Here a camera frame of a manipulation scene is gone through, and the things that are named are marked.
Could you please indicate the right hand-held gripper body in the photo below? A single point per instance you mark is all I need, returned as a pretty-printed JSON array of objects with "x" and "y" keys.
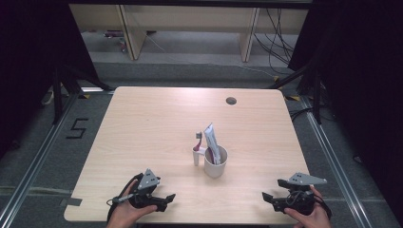
[{"x": 305, "y": 180}]

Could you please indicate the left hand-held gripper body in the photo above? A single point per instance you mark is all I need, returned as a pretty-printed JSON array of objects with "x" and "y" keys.
[{"x": 147, "y": 182}]

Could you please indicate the pink and white toothbrush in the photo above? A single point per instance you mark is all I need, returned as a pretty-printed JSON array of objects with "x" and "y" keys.
[{"x": 198, "y": 142}]

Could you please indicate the white and purple toothpaste tube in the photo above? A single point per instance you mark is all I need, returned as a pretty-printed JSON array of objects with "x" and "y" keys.
[{"x": 211, "y": 142}]

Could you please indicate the person's left hand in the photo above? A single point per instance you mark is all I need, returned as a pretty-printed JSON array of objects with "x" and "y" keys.
[{"x": 125, "y": 217}]

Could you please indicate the person's right hand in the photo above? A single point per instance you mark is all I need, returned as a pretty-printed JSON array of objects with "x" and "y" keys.
[{"x": 312, "y": 221}]

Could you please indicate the grey floor tape patch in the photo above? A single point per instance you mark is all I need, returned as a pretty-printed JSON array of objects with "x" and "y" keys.
[{"x": 71, "y": 201}]

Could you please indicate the yellow and black floor tape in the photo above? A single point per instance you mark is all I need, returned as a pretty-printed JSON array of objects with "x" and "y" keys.
[
  {"x": 84, "y": 96},
  {"x": 293, "y": 98}
]

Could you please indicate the black metal stand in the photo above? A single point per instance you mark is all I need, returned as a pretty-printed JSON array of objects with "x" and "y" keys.
[
  {"x": 57, "y": 95},
  {"x": 316, "y": 95}
]

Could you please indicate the black tape floor number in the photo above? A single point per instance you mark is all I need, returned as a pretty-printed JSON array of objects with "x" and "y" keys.
[{"x": 77, "y": 128}]

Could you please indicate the black curtain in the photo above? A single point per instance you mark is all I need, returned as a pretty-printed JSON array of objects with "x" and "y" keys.
[
  {"x": 364, "y": 79},
  {"x": 31, "y": 47}
]

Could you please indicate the light wooden desk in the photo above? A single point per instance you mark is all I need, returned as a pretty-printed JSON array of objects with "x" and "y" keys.
[{"x": 190, "y": 19}]

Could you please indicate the metal floor rail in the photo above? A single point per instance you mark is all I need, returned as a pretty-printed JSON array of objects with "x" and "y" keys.
[
  {"x": 34, "y": 161},
  {"x": 335, "y": 158}
]

